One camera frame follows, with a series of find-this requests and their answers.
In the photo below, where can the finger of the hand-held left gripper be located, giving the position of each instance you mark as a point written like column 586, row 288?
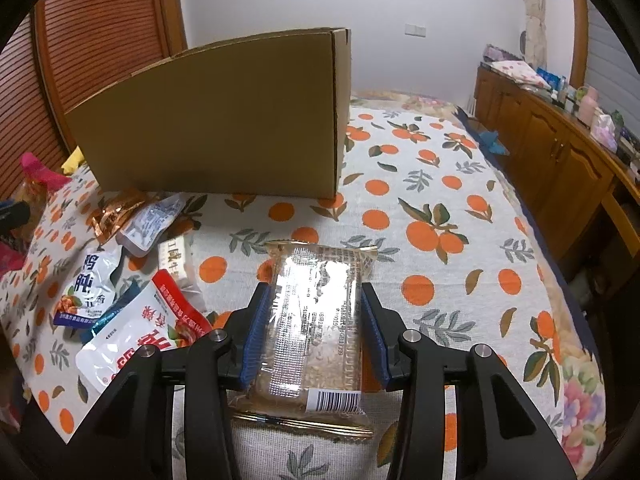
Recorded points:
column 12, row 217

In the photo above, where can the clear bag of yellow snacks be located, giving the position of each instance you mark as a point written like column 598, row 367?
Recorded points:
column 32, row 200

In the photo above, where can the clear oat bar packet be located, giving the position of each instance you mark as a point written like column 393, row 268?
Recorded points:
column 310, row 320

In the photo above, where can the small white blue pouch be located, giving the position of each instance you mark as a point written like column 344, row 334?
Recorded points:
column 147, row 225

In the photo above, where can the pink folded cloth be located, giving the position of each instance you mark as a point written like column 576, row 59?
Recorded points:
column 520, row 72

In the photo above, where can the white wall switch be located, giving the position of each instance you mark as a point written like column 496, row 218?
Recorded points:
column 415, row 30

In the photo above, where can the grey window blind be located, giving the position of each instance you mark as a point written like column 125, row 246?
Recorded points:
column 607, row 70

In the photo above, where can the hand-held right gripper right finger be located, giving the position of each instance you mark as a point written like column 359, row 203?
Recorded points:
column 375, row 342

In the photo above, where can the white snack bar packet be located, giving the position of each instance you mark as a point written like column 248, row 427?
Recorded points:
column 175, row 260

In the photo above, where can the purple cloth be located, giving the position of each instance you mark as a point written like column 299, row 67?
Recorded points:
column 500, row 54

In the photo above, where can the cardboard panel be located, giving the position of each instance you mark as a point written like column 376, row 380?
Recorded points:
column 210, row 120

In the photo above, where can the purple tissue pack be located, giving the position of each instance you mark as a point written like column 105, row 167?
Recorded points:
column 605, row 132

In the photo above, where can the copper foil snack wrapper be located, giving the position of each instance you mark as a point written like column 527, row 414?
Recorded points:
column 112, row 216

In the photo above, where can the floral quilt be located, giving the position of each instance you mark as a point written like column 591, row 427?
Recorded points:
column 582, row 400

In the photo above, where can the white pouch with blue print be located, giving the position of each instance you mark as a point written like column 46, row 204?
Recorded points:
column 90, row 285

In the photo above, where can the wooden louvered door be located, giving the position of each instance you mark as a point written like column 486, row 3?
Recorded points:
column 100, row 25

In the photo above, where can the pink bottle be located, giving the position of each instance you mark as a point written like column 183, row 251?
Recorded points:
column 589, row 105

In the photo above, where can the blue foil snack packet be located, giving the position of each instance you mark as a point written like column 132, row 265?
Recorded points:
column 114, row 316

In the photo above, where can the wooden sideboard cabinet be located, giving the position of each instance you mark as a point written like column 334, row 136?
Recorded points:
column 545, row 150

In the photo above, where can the white red snack pouch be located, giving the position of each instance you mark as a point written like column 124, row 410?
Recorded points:
column 130, row 347

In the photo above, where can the wooden window frame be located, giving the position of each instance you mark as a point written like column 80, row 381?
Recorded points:
column 580, row 35

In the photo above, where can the patterned curtain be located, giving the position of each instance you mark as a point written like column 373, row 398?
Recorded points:
column 532, row 5

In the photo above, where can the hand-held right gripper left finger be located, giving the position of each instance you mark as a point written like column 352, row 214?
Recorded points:
column 255, row 332

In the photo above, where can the blue cloth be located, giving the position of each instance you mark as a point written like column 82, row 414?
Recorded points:
column 492, row 142

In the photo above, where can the yellow cloth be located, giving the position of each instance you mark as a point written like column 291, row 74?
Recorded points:
column 75, row 160

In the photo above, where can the orange fruit print blanket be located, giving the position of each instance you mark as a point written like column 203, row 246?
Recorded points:
column 450, row 285

